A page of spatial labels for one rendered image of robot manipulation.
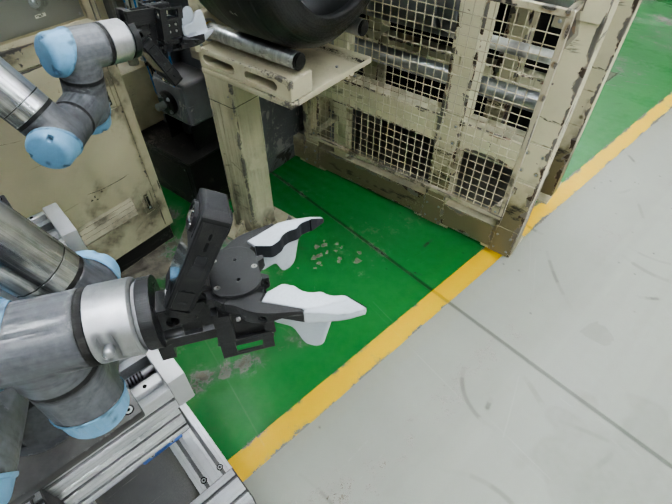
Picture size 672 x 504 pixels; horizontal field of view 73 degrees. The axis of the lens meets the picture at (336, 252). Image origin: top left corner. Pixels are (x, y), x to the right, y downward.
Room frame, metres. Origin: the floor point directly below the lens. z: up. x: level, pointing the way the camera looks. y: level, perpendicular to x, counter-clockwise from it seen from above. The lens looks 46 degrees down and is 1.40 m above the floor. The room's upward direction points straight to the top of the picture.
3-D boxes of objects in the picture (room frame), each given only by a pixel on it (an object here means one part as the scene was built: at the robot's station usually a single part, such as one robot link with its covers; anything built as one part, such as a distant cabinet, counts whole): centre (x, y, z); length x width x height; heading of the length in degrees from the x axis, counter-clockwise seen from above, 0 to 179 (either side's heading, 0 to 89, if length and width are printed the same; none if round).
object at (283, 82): (1.24, 0.23, 0.84); 0.36 x 0.09 x 0.06; 52
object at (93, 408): (0.24, 0.28, 0.94); 0.11 x 0.08 x 0.11; 17
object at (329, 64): (1.35, 0.15, 0.80); 0.37 x 0.36 x 0.02; 142
